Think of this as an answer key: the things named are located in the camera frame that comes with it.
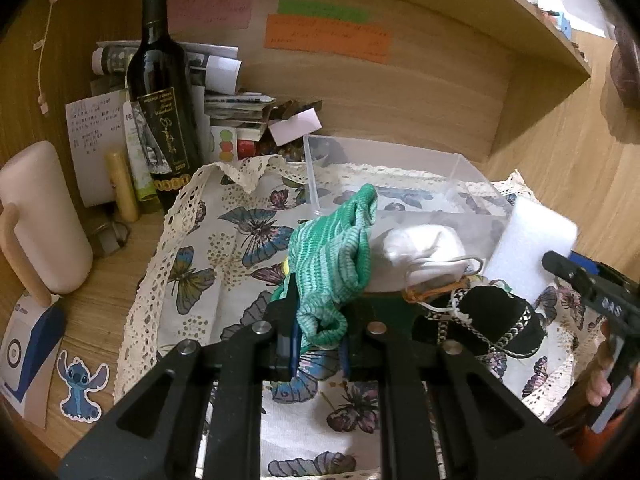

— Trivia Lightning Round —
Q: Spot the white foam sponge block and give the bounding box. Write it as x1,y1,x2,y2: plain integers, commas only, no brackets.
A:
484,196,578,304

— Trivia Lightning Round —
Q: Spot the green striped knit cloth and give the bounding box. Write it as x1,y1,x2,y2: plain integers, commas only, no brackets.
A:
271,183,378,352

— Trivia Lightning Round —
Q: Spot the person's right hand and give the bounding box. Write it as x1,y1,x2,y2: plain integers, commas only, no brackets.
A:
586,321,640,410

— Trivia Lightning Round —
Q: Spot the blue Stitch cartoon sticker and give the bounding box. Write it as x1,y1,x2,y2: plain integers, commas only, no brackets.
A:
56,350,110,424

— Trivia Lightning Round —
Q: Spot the black embroidered pouch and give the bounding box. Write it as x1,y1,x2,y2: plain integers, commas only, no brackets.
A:
412,285,546,359

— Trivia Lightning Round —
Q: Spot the blue and white box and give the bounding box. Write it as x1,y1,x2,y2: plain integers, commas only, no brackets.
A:
1,292,65,429

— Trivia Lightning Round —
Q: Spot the clear plastic storage box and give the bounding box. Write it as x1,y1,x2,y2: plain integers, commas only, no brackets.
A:
303,134,512,260

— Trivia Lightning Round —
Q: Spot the butterfly print lace tablecloth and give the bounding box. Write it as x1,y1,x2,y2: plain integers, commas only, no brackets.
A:
113,154,606,480

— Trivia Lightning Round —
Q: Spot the wooden cylinder stick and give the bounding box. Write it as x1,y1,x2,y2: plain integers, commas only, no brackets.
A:
104,150,140,223

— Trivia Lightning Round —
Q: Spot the white handwritten note card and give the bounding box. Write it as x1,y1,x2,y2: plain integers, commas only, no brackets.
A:
65,90,126,208

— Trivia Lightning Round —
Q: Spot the orange paper note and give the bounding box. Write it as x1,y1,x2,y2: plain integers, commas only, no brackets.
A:
264,14,392,64

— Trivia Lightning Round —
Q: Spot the stack of papers and books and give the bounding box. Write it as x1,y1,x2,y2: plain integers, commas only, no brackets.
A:
89,39,324,164

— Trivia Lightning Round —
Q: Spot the small white cardboard box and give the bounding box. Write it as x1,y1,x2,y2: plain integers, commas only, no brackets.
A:
269,108,322,146

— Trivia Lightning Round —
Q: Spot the dark wine bottle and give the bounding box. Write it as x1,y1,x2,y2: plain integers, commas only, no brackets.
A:
127,0,202,210

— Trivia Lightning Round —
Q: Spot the green paper note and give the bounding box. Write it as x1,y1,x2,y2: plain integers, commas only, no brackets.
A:
278,0,369,24

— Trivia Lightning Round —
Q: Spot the pink paper note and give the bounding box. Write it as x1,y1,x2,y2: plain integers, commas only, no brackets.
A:
168,0,253,32

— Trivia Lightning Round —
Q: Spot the white drawstring pouch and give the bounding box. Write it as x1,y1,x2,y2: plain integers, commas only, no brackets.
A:
364,224,484,294

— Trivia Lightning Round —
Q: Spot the pink mug with handle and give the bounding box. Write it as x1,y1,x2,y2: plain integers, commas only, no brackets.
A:
1,141,93,308

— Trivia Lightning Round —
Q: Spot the hanging beige string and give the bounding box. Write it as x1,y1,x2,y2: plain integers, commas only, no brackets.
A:
32,0,62,116

